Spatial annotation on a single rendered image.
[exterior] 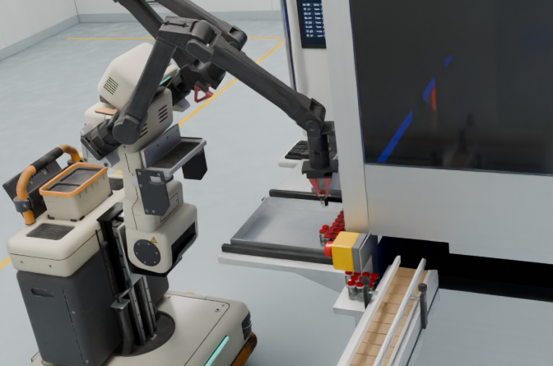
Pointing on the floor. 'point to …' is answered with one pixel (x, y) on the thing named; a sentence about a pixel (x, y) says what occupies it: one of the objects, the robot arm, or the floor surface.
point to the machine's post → (346, 94)
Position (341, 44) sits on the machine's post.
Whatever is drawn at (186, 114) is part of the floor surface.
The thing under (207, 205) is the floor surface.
